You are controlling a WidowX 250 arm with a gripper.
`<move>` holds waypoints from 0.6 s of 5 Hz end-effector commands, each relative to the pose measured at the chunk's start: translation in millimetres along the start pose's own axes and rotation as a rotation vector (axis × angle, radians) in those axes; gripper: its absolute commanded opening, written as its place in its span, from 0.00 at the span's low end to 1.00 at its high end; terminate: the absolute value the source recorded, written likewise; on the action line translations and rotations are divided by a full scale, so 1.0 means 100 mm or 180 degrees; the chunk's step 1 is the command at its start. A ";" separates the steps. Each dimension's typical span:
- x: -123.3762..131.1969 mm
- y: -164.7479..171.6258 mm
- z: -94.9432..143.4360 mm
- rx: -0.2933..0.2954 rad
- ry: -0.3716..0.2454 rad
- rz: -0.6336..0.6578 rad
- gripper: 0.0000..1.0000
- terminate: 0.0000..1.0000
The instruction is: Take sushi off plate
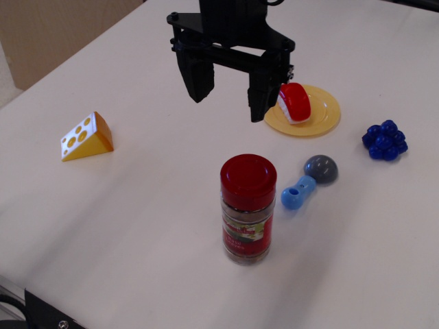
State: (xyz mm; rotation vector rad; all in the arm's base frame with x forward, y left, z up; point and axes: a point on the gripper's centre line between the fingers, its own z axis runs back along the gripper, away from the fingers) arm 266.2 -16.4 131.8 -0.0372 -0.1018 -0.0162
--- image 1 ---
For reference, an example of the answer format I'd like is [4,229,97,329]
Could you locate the black cable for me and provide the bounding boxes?
[0,295,27,315]

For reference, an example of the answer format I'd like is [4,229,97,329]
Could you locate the yellow toy cheese wedge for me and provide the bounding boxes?
[60,112,114,162]

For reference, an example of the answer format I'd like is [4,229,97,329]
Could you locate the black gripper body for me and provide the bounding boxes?
[167,1,295,84]

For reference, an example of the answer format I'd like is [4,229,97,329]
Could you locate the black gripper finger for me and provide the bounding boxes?
[248,68,283,123]
[176,49,215,103]

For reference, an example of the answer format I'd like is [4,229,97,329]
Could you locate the yellow plastic plate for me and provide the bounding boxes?
[264,84,341,138]

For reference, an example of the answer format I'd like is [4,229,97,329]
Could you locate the red toy sushi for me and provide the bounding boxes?
[277,83,311,125]

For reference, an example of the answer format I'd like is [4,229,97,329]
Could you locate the black corner bracket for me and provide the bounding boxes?
[25,290,85,329]

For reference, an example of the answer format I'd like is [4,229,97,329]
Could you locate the blue toy grapes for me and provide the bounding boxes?
[361,120,408,162]

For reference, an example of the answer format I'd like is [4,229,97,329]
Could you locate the red lid spice jar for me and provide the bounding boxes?
[220,154,277,265]

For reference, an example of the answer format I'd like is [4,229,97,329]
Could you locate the blue grey toy scoop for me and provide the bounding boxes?
[281,155,339,210]

